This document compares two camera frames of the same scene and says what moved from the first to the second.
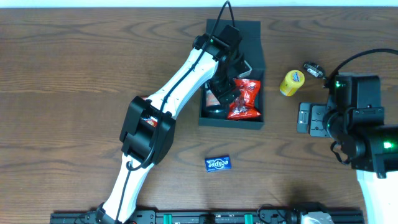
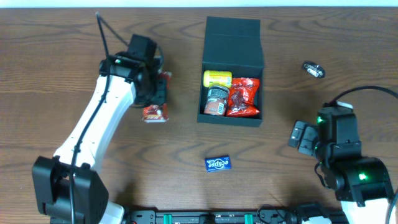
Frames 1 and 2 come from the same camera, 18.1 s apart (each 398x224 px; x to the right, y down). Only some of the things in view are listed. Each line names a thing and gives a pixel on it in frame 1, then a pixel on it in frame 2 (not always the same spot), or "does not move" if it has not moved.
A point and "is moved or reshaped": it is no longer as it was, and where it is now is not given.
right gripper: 313,119 to 310,140
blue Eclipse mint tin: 217,163 does not move
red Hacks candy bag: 244,104 does not move
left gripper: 226,94 to 160,90
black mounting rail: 216,216 does not move
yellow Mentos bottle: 294,79 is moved or reshaped
